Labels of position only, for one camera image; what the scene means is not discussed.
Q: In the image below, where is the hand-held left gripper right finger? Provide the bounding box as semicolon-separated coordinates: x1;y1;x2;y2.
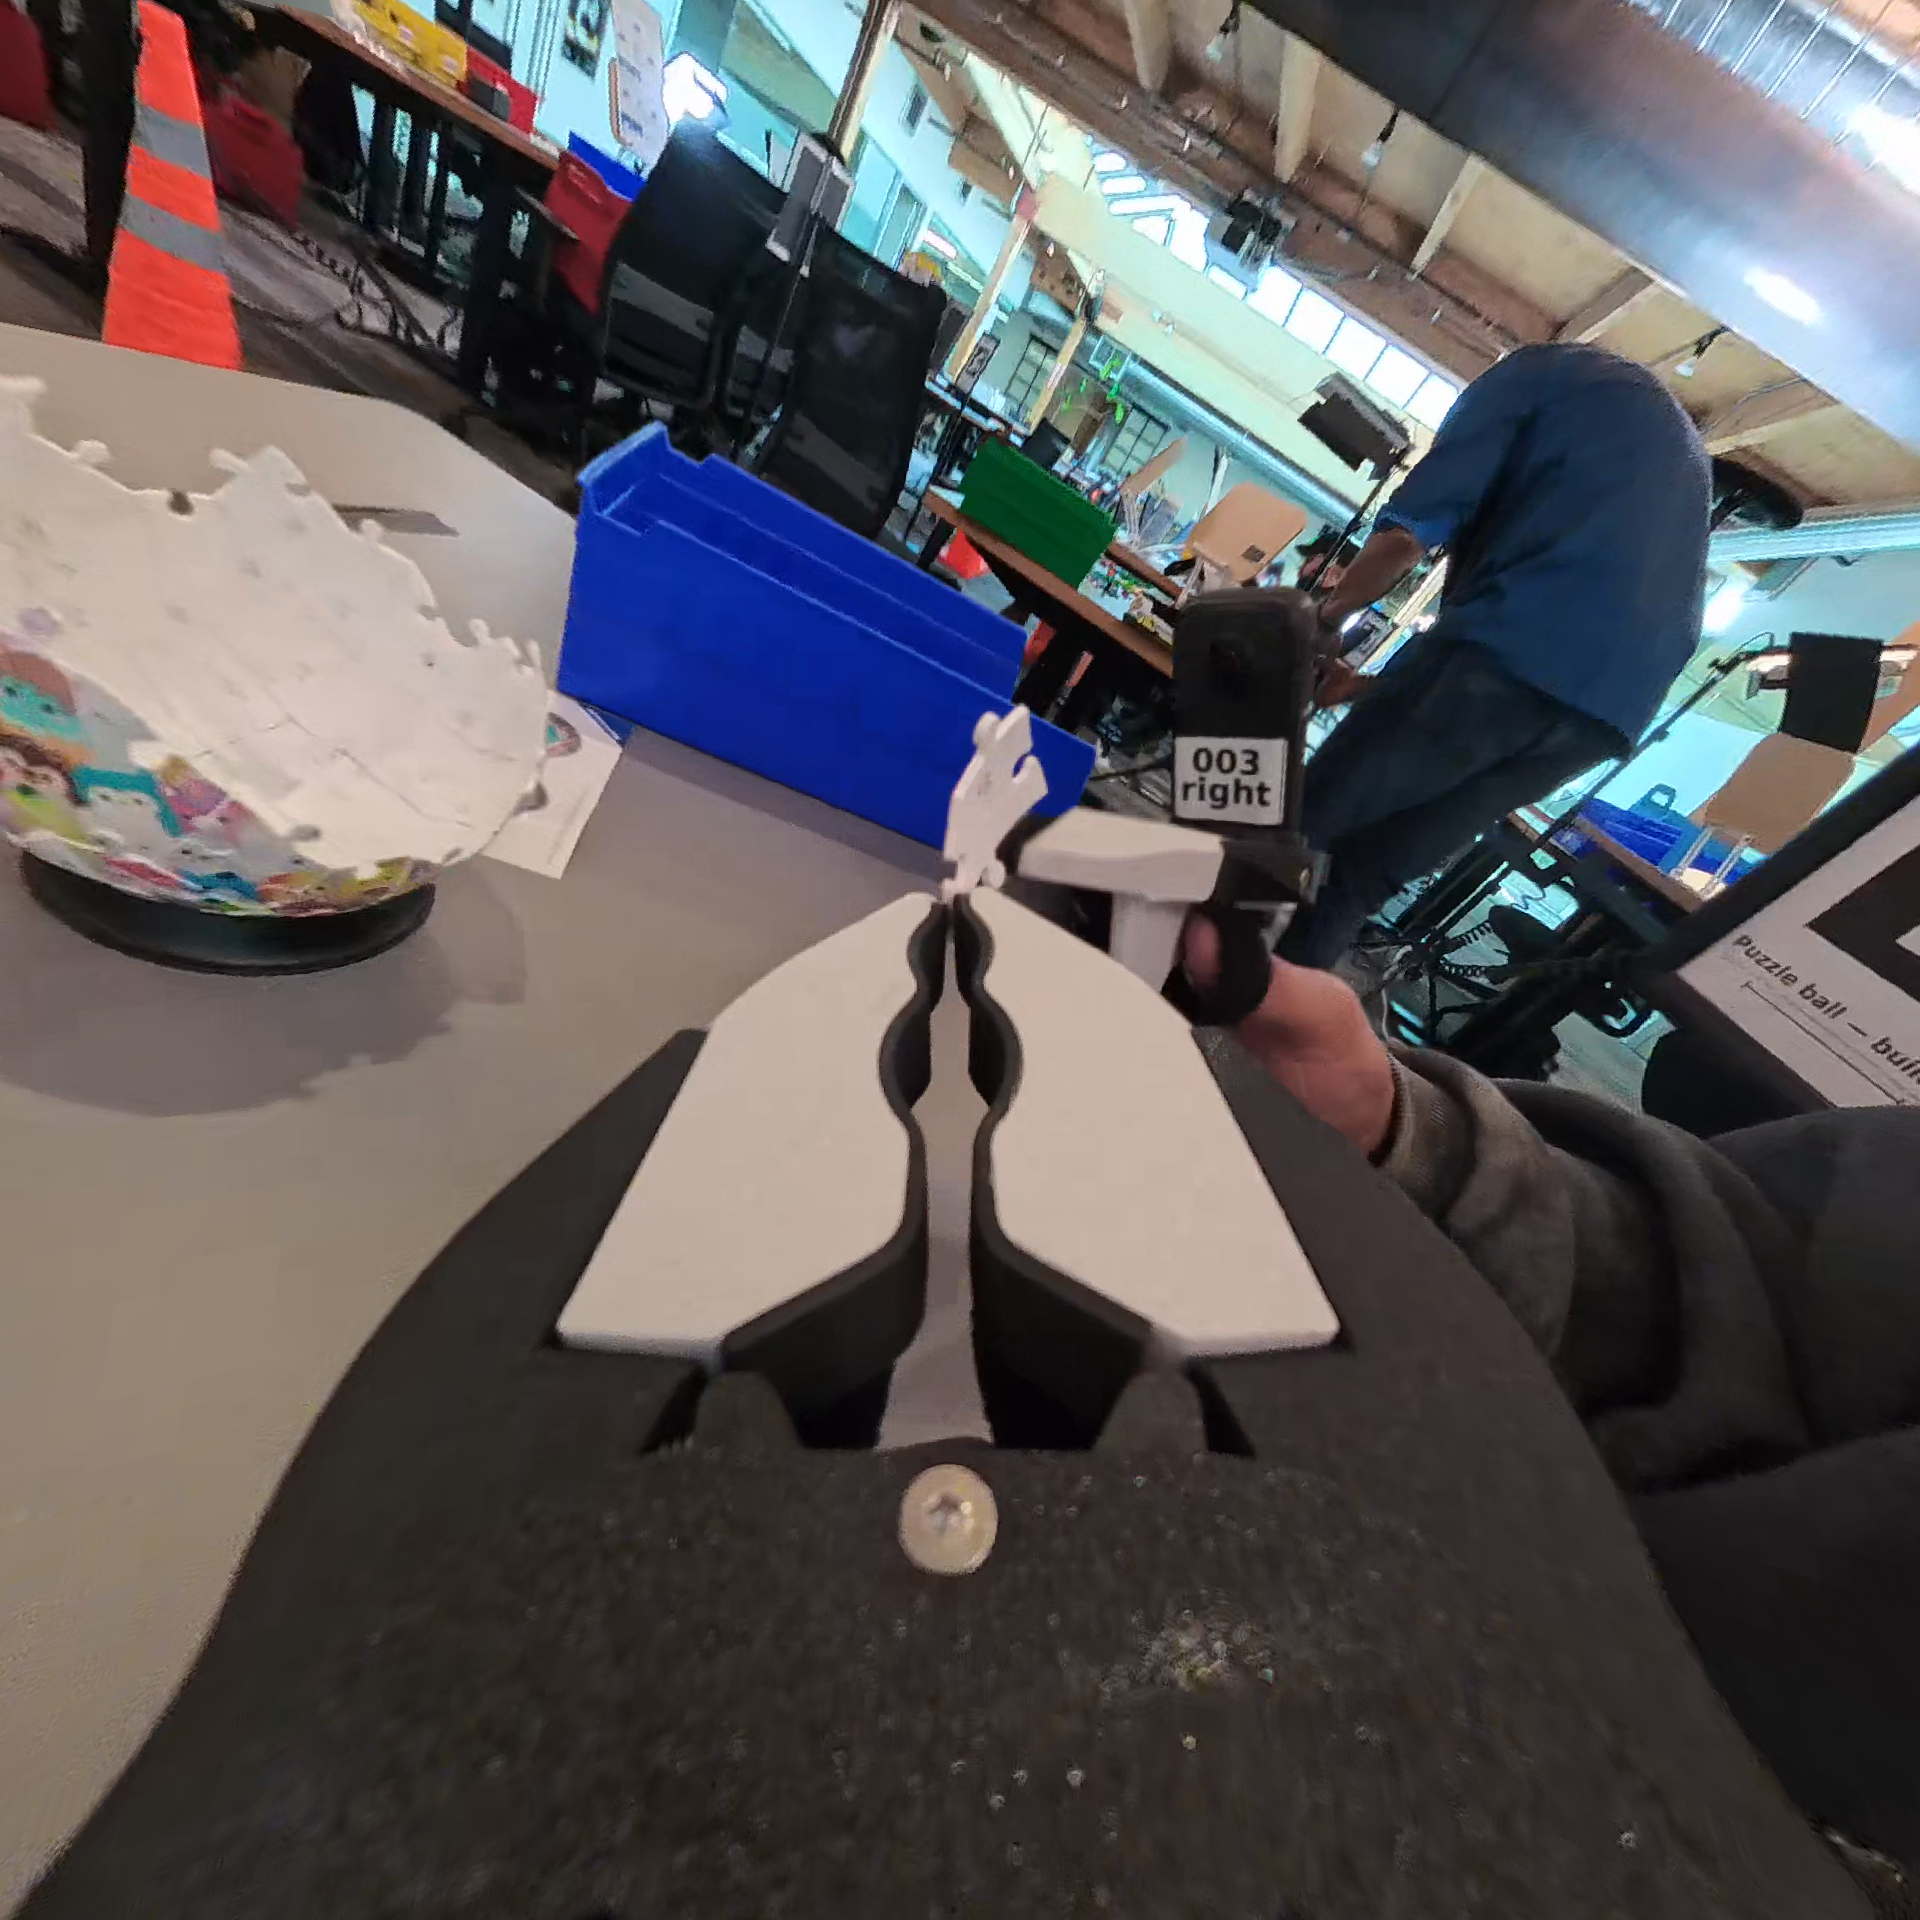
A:
954;892;1343;1449

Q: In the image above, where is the person's right hand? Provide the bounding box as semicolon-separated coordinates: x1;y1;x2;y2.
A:
1176;914;1400;1159

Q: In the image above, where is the yellow plastic bin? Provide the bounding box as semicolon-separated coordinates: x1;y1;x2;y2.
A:
352;0;472;84

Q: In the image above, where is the red fabric bag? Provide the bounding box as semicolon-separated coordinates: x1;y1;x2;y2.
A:
543;149;634;313

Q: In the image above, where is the black office chair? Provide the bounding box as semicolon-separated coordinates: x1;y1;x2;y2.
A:
592;116;796;443
746;226;950;540

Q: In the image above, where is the green plastic bin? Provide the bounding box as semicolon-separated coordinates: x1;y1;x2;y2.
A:
956;436;1123;592

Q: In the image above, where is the puzzle instruction sheet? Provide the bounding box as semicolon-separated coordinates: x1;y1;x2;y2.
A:
479;687;624;883

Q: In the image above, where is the blue plastic bin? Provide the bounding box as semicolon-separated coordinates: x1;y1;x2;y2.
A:
553;420;1100;852

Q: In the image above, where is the black ball stand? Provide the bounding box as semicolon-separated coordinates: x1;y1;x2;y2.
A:
17;844;440;977

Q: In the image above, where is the wooden top table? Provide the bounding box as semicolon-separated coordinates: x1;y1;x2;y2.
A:
267;0;583;394
917;484;1192;737

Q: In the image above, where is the white puzzle piece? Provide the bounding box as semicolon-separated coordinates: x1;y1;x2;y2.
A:
940;703;1052;906

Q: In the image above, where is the person's right forearm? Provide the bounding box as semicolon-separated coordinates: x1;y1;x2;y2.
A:
1370;1042;1920;1503

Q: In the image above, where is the black studio light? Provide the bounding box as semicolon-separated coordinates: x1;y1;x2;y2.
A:
1297;374;1413;484

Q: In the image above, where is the colourful puzzle ball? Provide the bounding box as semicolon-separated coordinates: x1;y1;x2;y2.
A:
0;374;557;919

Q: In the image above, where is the orange traffic cone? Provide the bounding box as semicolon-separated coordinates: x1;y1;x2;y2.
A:
99;0;244;370

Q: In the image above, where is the framed task sign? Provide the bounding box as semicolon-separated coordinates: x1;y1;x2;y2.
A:
1662;747;1920;1112

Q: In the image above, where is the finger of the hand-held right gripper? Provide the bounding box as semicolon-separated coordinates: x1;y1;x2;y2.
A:
993;809;1229;906

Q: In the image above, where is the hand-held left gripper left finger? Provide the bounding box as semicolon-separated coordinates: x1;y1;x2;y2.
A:
553;892;956;1449

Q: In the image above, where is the blue storage bin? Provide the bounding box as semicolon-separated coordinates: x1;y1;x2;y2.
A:
1564;779;1759;892

